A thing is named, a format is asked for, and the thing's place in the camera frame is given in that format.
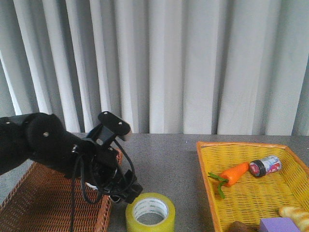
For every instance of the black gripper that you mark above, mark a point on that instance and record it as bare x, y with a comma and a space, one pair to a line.
103, 170

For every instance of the yellow packing tape roll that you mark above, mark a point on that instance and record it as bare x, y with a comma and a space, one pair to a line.
150, 203

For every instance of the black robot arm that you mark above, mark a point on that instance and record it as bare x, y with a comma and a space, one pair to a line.
42, 138

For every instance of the orange toy carrot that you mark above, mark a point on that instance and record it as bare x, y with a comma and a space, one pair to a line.
229, 177

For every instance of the brown wicker basket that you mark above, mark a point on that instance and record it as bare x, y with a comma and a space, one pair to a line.
41, 202

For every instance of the brown toy animal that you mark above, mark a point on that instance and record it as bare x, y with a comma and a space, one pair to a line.
238, 226

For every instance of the yellow woven plastic basket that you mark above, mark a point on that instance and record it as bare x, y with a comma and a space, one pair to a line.
252, 198

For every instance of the small printed can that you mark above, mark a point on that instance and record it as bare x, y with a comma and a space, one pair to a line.
264, 166

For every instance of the purple foam block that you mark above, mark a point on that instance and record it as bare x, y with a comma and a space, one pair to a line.
277, 224

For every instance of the grey white curtain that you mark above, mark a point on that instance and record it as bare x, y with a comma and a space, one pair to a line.
231, 67

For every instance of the toy bread loaf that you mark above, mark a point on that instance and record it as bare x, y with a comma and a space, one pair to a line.
299, 216

